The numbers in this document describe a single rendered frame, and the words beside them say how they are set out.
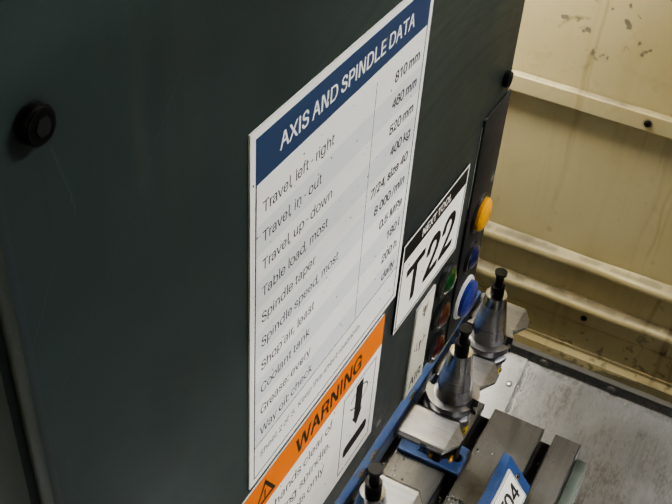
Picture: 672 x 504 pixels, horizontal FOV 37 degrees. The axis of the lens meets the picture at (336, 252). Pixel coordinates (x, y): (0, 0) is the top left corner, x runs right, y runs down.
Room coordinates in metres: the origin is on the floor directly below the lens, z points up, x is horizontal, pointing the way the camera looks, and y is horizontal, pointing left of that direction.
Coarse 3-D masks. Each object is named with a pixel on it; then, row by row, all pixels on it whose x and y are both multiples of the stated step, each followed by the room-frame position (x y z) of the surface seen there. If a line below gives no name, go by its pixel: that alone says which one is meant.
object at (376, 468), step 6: (372, 462) 0.60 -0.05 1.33; (378, 462) 0.60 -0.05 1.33; (372, 468) 0.59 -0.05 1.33; (378, 468) 0.59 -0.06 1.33; (372, 474) 0.58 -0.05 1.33; (378, 474) 0.58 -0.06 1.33; (366, 480) 0.59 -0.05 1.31; (372, 480) 0.59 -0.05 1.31; (378, 480) 0.59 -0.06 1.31; (366, 486) 0.58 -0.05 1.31; (372, 486) 0.58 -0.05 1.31; (378, 486) 0.58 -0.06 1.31; (366, 492) 0.58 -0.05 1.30; (372, 492) 0.58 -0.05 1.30; (378, 492) 0.58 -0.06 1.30
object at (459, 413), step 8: (432, 384) 0.80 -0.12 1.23; (432, 392) 0.78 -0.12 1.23; (424, 400) 0.79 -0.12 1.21; (432, 400) 0.77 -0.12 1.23; (472, 400) 0.78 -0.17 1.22; (432, 408) 0.77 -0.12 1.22; (440, 408) 0.76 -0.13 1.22; (448, 408) 0.76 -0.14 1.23; (456, 408) 0.76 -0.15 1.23; (464, 408) 0.76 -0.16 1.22; (472, 408) 0.78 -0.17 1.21; (448, 416) 0.76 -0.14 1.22; (456, 416) 0.76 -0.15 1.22; (464, 416) 0.76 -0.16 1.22; (464, 424) 0.76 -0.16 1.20
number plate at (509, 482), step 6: (510, 474) 0.89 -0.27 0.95; (504, 480) 0.88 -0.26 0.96; (510, 480) 0.88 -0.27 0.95; (516, 480) 0.89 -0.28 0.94; (504, 486) 0.87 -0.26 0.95; (510, 486) 0.87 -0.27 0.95; (516, 486) 0.88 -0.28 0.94; (498, 492) 0.85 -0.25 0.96; (504, 492) 0.86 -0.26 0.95; (510, 492) 0.87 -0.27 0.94; (516, 492) 0.87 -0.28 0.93; (522, 492) 0.88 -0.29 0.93; (498, 498) 0.85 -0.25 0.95; (504, 498) 0.85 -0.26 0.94; (510, 498) 0.86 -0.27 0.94; (516, 498) 0.87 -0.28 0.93; (522, 498) 0.87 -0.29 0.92
